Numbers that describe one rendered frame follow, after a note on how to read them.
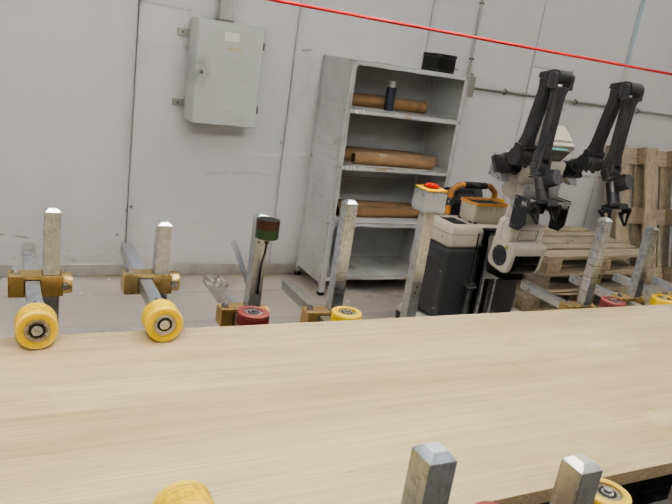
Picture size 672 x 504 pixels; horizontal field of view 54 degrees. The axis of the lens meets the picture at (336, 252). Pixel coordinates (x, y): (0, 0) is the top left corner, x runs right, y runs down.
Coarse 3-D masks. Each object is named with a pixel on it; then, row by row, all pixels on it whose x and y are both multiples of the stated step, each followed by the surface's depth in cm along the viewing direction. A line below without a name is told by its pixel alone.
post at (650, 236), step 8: (648, 232) 239; (656, 232) 238; (648, 240) 239; (656, 240) 240; (640, 248) 242; (648, 248) 239; (640, 256) 242; (648, 256) 241; (640, 264) 242; (648, 264) 242; (640, 272) 242; (632, 280) 245; (640, 280) 243; (632, 288) 245; (640, 288) 244; (632, 296) 245; (640, 296) 246
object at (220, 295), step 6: (204, 276) 200; (210, 276) 199; (204, 282) 200; (210, 288) 194; (216, 288) 190; (222, 288) 190; (216, 294) 189; (222, 294) 186; (228, 294) 187; (216, 300) 189; (222, 300) 184; (228, 300) 182; (234, 300) 183; (234, 318) 174; (234, 324) 174
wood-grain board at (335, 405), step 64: (384, 320) 174; (448, 320) 181; (512, 320) 188; (576, 320) 196; (640, 320) 205; (0, 384) 118; (64, 384) 121; (128, 384) 124; (192, 384) 127; (256, 384) 131; (320, 384) 135; (384, 384) 139; (448, 384) 143; (512, 384) 148; (576, 384) 153; (640, 384) 158; (0, 448) 100; (64, 448) 103; (128, 448) 105; (192, 448) 107; (256, 448) 110; (320, 448) 113; (384, 448) 116; (448, 448) 119; (512, 448) 122; (576, 448) 125; (640, 448) 128
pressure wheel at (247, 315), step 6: (246, 306) 168; (252, 306) 168; (258, 306) 169; (240, 312) 163; (246, 312) 164; (252, 312) 165; (258, 312) 166; (264, 312) 165; (240, 318) 163; (246, 318) 162; (252, 318) 162; (258, 318) 162; (264, 318) 163; (240, 324) 163; (246, 324) 162; (252, 324) 162; (258, 324) 162
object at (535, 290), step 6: (522, 282) 256; (528, 282) 255; (522, 288) 256; (528, 288) 253; (534, 288) 250; (540, 288) 250; (534, 294) 250; (540, 294) 247; (546, 294) 245; (552, 294) 245; (546, 300) 245; (552, 300) 242; (558, 300) 239; (564, 300) 240; (558, 306) 239
